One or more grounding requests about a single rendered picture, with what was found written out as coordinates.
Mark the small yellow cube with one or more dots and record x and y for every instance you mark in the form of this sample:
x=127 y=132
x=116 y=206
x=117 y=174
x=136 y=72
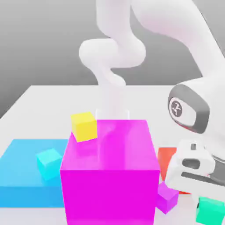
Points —
x=84 y=126

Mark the large blue box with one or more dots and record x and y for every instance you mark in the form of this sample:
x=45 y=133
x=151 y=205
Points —
x=19 y=172

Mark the small cyan cube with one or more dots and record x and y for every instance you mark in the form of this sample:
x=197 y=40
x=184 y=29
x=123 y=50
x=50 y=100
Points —
x=48 y=163

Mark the small green cube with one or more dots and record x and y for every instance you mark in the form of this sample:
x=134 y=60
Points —
x=211 y=212

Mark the large red box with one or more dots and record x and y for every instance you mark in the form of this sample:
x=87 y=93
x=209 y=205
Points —
x=165 y=161

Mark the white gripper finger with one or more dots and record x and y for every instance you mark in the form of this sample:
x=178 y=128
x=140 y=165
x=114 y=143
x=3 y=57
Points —
x=195 y=199

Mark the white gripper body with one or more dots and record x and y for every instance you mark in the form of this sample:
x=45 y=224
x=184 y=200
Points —
x=175 y=182

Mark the small purple cube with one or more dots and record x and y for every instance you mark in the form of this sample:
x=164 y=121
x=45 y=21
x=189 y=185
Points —
x=167 y=198

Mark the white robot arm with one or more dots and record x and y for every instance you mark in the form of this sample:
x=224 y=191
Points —
x=198 y=52

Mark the large magenta box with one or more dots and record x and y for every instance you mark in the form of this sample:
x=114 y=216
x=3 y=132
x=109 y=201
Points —
x=110 y=175

